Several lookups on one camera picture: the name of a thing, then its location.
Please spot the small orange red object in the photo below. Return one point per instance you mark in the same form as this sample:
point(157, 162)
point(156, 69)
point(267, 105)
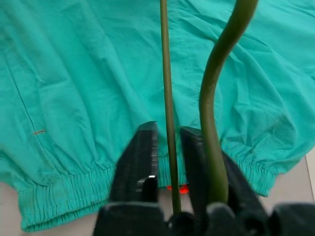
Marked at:
point(182, 189)

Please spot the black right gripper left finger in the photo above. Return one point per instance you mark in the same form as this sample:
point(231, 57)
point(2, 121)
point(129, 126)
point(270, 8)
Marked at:
point(137, 172)

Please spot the teal green shorts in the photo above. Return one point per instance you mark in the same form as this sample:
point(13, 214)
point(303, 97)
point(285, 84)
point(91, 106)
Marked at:
point(86, 86)

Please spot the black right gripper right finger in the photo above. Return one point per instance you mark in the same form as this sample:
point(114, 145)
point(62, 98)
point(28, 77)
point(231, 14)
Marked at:
point(194, 159)

